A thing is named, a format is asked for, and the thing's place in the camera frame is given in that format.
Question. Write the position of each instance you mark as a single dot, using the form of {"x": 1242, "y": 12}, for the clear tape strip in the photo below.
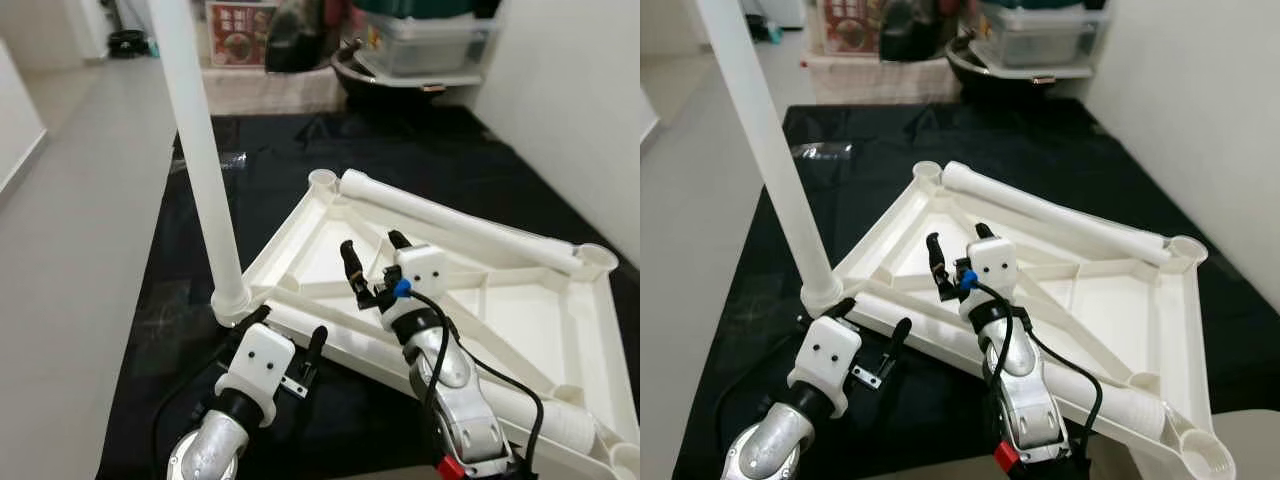
{"x": 822, "y": 151}
{"x": 210, "y": 162}

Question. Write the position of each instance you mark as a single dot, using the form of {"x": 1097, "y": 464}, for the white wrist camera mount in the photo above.
{"x": 992, "y": 265}
{"x": 422, "y": 270}
{"x": 258, "y": 365}
{"x": 825, "y": 360}

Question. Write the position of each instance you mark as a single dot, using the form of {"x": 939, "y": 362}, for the small black floor appliance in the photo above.
{"x": 128, "y": 43}
{"x": 765, "y": 30}

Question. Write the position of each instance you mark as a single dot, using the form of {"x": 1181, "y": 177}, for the clear tape cross patch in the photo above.
{"x": 745, "y": 320}
{"x": 180, "y": 320}

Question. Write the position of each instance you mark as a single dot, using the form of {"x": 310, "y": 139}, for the white plastic children table top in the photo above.
{"x": 1130, "y": 310}
{"x": 540, "y": 320}

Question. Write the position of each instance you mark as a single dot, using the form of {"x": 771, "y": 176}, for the red printed box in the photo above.
{"x": 852, "y": 28}
{"x": 238, "y": 35}

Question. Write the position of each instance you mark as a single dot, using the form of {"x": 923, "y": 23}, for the clear plastic storage box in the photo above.
{"x": 1040, "y": 40}
{"x": 430, "y": 45}

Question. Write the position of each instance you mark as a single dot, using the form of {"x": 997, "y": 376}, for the black table cloth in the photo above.
{"x": 1000, "y": 130}
{"x": 400, "y": 140}

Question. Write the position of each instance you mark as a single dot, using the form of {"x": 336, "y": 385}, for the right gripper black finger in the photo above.
{"x": 353, "y": 272}
{"x": 938, "y": 265}
{"x": 986, "y": 232}
{"x": 399, "y": 241}

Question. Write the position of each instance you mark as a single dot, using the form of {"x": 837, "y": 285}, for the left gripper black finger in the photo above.
{"x": 316, "y": 352}
{"x": 897, "y": 345}
{"x": 838, "y": 310}
{"x": 257, "y": 318}

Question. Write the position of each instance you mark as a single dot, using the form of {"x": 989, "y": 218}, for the black plastic bag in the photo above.
{"x": 295, "y": 40}
{"x": 910, "y": 32}

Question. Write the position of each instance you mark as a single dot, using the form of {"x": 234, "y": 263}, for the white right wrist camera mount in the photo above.
{"x": 422, "y": 270}
{"x": 992, "y": 265}

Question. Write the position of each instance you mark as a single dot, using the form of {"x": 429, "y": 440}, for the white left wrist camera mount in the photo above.
{"x": 825, "y": 360}
{"x": 258, "y": 365}

